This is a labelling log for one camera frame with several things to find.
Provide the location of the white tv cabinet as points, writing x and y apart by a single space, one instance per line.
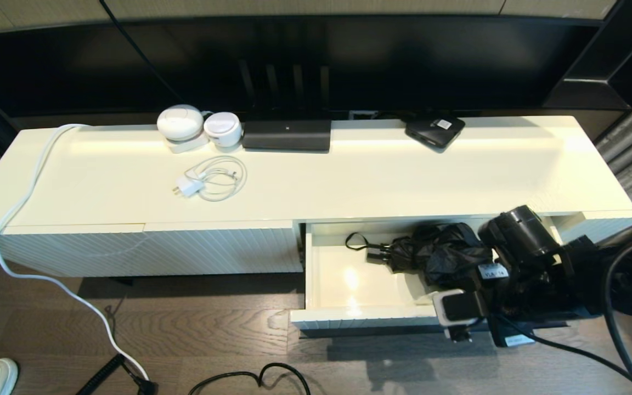
129 248

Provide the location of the black umbrella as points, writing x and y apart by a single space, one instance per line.
447 252

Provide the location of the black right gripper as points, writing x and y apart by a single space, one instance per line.
519 307

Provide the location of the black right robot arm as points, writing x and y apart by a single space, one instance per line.
524 236

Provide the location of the black router with antennas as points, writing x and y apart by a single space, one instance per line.
286 135

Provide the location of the labelled black wrist camera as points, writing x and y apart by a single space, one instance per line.
492 270

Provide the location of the small white round device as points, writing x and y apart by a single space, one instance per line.
223 129

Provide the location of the large white dome device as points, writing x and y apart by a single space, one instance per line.
180 124

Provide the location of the white fluted drawer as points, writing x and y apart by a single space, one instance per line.
349 285

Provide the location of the white wall socket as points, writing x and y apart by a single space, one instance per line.
363 115

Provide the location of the black television screen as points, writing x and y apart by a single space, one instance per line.
404 60

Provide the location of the black set-top box with label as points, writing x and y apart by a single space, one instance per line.
432 132

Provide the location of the black shelf unit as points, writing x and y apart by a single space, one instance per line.
596 88

